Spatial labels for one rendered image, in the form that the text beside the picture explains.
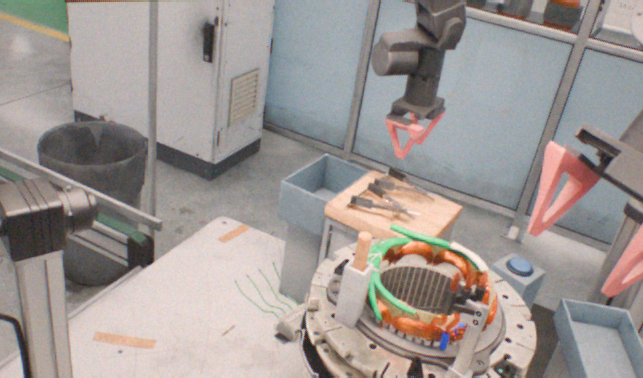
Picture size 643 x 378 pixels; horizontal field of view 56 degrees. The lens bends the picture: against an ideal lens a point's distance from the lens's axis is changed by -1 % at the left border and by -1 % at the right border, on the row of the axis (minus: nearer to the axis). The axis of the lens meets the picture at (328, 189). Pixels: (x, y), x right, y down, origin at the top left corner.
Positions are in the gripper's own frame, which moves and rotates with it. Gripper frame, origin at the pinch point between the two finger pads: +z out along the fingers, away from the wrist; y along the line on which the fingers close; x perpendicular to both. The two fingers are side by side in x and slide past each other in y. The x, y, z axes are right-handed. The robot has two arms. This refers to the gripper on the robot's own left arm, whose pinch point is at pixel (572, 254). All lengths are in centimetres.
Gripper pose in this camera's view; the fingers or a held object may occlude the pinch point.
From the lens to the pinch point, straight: 53.3
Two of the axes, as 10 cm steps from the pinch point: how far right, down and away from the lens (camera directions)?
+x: 7.0, 3.3, 6.3
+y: 4.4, 5.0, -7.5
